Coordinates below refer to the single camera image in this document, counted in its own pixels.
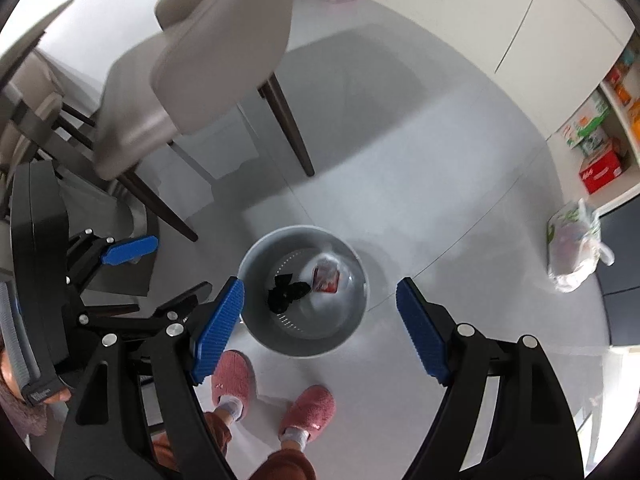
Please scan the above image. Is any grey round trash bin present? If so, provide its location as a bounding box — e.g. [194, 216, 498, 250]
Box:
[238, 226, 369, 359]

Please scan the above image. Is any left pink slipper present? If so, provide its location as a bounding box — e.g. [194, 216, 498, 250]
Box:
[212, 350, 255, 426]

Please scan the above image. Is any pink slipper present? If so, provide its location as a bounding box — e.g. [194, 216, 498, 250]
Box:
[212, 350, 255, 426]
[279, 385, 336, 451]

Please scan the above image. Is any red snack wrapper in bin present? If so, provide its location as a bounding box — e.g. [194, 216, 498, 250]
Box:
[312, 261, 341, 294]

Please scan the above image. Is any right pink slipper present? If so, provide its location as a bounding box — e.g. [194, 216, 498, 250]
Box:
[279, 385, 336, 451]

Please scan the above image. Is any white plastic shopping bag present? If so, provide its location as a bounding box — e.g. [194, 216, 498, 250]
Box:
[547, 198, 615, 292]

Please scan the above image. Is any red cardboard box on shelf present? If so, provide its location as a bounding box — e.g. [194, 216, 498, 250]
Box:
[579, 142, 623, 195]

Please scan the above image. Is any beige dining chair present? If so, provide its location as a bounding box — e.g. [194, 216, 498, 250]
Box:
[92, 0, 314, 240]

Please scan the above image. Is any green white carton on shelf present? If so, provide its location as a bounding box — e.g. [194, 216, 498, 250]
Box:
[559, 90, 611, 156]

